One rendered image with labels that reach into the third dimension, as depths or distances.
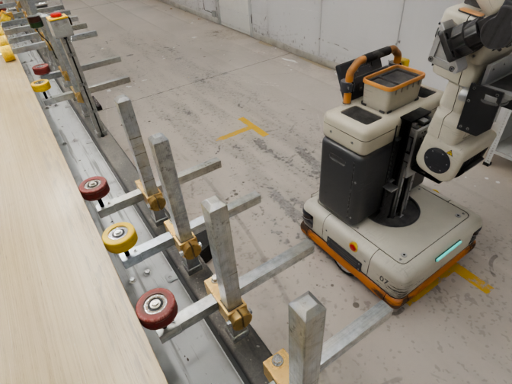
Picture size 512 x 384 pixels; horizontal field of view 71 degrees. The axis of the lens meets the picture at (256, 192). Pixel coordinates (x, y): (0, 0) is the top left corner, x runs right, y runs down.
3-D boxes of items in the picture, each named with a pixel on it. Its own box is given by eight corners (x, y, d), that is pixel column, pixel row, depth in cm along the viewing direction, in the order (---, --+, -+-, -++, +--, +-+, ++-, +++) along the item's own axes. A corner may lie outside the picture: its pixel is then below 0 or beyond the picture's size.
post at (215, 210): (241, 332, 94) (216, 190, 64) (248, 343, 92) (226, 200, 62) (229, 340, 93) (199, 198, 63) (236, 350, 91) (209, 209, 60)
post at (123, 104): (165, 222, 127) (125, 92, 96) (169, 227, 124) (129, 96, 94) (155, 225, 125) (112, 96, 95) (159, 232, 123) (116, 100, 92)
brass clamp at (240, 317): (225, 282, 92) (223, 269, 89) (255, 321, 83) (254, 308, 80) (204, 294, 89) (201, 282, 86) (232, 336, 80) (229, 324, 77)
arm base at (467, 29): (462, 24, 104) (437, 33, 99) (491, 8, 97) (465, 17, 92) (472, 52, 105) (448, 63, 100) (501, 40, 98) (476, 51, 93)
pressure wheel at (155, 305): (166, 356, 76) (153, 327, 69) (141, 337, 80) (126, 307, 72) (192, 327, 81) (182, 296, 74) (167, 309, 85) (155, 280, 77)
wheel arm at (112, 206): (218, 164, 132) (216, 155, 129) (222, 169, 130) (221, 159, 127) (98, 215, 115) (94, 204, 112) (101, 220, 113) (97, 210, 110)
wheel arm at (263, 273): (306, 247, 99) (306, 236, 96) (315, 254, 97) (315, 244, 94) (157, 334, 82) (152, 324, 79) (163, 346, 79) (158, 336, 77)
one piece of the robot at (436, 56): (426, 61, 108) (440, 22, 100) (436, 56, 110) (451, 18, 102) (456, 75, 103) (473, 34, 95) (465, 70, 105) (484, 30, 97)
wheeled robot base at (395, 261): (297, 232, 206) (298, 199, 190) (373, 187, 232) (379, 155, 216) (395, 317, 162) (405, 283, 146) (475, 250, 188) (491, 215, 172)
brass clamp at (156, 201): (154, 186, 125) (150, 174, 122) (169, 206, 116) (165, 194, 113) (136, 193, 123) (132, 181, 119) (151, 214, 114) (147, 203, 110)
